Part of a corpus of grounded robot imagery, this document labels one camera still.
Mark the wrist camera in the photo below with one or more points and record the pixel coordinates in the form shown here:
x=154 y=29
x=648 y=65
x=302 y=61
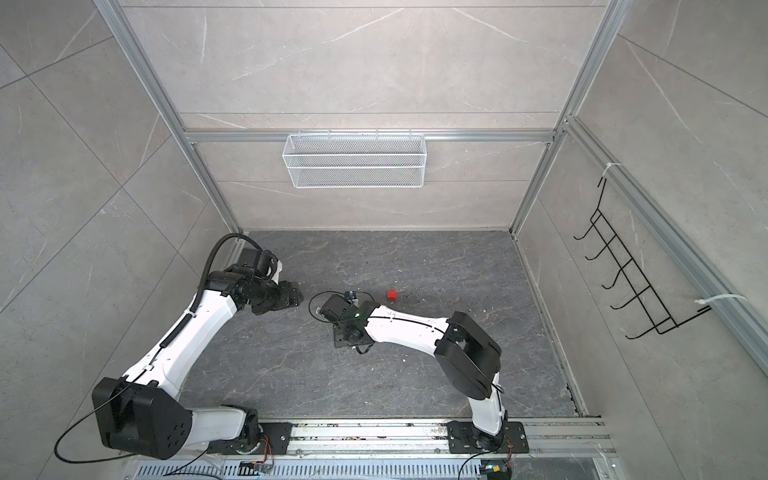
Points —
x=339 y=307
x=263 y=263

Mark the black wire hook rack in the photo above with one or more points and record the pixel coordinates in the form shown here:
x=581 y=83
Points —
x=629 y=271

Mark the white wire mesh basket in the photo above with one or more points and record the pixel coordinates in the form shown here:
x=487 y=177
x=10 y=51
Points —
x=355 y=160

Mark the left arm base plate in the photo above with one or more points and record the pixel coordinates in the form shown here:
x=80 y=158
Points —
x=264 y=438

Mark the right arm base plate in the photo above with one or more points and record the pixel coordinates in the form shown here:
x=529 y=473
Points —
x=465 y=438

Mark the white zip tie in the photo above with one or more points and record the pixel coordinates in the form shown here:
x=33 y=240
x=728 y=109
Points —
x=725 y=296

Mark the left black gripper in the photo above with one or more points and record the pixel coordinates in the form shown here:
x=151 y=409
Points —
x=289 y=296

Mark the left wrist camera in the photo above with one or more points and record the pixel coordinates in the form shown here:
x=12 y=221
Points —
x=263 y=263

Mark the aluminium front rail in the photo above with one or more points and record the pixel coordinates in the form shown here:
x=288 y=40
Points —
x=413 y=438

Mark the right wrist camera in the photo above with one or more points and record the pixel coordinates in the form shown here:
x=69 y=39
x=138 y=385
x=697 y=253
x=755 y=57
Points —
x=339 y=307

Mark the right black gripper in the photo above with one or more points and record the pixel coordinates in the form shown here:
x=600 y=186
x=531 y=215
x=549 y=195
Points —
x=339 y=342

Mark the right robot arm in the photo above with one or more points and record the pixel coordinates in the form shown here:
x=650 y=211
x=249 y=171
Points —
x=466 y=353

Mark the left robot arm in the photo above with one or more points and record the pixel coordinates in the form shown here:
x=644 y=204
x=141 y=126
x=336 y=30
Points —
x=139 y=413

